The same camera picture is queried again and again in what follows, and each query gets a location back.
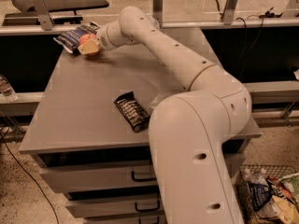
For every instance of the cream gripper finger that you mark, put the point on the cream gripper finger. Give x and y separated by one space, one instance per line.
89 47

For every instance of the red apple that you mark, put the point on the red apple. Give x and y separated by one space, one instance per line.
87 36

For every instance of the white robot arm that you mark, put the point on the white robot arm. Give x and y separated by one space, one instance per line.
186 130

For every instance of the blue chip bag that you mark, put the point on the blue chip bag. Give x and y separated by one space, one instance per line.
70 40

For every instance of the blue snack bag in basket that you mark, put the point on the blue snack bag in basket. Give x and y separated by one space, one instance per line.
260 195

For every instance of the red snack bag in basket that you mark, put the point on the red snack bag in basket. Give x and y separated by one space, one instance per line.
278 189

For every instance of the tan paper bag in basket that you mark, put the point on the tan paper bag in basket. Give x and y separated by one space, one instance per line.
280 209

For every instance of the dark bench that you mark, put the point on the dark bench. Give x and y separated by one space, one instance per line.
27 13

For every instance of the black snack bar wrapper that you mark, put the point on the black snack bar wrapper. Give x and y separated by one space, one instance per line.
135 114

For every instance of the clear plastic water bottle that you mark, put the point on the clear plastic water bottle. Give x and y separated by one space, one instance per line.
7 90

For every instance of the grey drawer cabinet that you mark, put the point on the grey drawer cabinet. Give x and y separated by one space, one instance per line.
86 148

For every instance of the left metal bracket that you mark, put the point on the left metal bracket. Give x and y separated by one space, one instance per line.
43 15

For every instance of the metal bracket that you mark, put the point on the metal bracket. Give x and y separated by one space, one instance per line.
228 13
157 10
43 15

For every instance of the middle metal bracket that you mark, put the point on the middle metal bracket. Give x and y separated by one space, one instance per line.
157 10

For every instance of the top drawer black handle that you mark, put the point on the top drawer black handle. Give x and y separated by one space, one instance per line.
136 177

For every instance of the drawer black handle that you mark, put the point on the drawer black handle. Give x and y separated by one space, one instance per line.
136 177
147 207
149 220

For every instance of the right metal bracket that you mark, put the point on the right metal bracket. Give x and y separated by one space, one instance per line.
228 13

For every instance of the middle drawer black handle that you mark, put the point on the middle drawer black handle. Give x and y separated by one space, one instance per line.
147 207

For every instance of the bottom drawer black handle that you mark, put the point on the bottom drawer black handle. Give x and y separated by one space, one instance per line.
149 220

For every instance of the wire basket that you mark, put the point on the wire basket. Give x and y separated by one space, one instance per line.
243 192

